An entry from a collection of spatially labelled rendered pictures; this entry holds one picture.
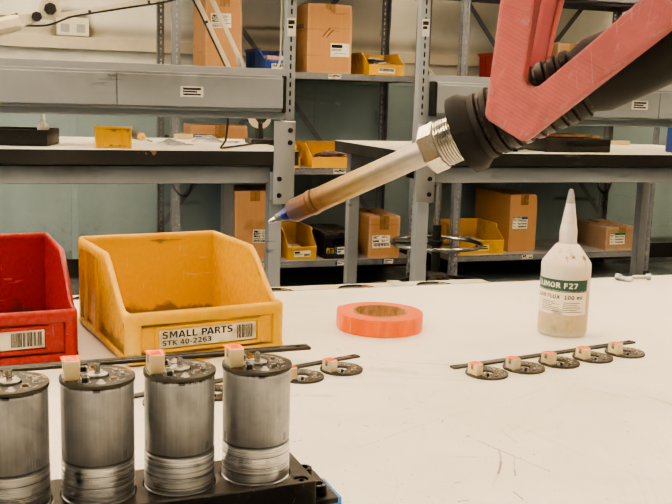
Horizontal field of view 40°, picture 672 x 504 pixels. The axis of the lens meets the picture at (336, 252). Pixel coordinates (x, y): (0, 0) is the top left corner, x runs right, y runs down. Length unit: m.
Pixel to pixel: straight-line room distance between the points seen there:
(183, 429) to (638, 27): 0.19
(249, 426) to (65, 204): 4.38
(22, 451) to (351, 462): 0.16
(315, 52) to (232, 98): 1.90
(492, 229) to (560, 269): 4.36
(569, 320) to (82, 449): 0.41
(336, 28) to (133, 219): 1.36
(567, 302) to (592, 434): 0.19
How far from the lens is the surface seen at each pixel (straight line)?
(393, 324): 0.62
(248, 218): 4.40
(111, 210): 4.72
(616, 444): 0.47
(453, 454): 0.43
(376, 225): 4.57
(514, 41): 0.27
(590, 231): 5.36
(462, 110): 0.28
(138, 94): 2.56
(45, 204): 4.69
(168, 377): 0.32
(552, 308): 0.65
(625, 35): 0.26
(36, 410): 0.32
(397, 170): 0.30
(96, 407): 0.32
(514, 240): 4.97
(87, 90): 2.54
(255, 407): 0.33
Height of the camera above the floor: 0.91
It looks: 9 degrees down
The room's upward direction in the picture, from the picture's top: 2 degrees clockwise
